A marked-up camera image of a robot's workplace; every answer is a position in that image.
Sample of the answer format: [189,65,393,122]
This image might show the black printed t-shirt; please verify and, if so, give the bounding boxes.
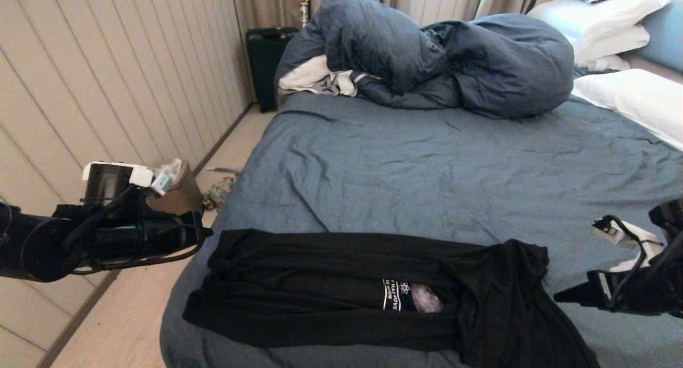
[183,228,601,368]

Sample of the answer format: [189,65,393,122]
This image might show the teal patterned cloth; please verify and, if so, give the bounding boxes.
[203,175,237,212]

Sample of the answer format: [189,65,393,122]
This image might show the bronze trash bin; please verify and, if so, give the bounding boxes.
[144,160,205,217]

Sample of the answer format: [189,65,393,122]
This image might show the clear plastic bin bag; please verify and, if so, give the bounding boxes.
[157,158,183,178]

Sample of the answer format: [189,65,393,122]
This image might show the black suitcase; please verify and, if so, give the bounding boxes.
[247,27,299,113]

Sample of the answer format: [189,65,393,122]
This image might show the bed with blue sheet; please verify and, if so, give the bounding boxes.
[159,91,683,368]

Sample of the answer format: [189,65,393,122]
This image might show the long white pillow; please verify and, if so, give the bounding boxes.
[572,69,683,151]

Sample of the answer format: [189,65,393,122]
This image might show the small white pillow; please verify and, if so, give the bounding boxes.
[576,55,632,72]

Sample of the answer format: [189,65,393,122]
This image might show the crumpled dark blue duvet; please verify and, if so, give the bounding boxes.
[275,0,576,119]

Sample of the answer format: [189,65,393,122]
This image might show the flat white pillow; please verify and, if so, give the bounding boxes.
[572,25,652,63]

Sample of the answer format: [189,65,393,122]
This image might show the blue padded headboard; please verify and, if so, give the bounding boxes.
[639,2,683,73]

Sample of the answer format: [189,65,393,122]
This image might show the large white pillow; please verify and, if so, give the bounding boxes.
[527,0,671,49]

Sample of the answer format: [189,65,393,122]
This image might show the white sheer curtain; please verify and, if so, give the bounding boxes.
[408,0,487,27]

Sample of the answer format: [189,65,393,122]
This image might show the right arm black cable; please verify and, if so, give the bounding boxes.
[593,214,683,313]

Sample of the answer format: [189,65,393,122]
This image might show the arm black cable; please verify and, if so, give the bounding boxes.
[593,214,683,313]
[0,184,206,275]

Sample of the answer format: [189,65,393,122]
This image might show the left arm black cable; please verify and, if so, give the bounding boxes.
[0,184,206,275]

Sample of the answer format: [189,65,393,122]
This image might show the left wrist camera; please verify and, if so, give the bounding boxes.
[150,172,174,196]

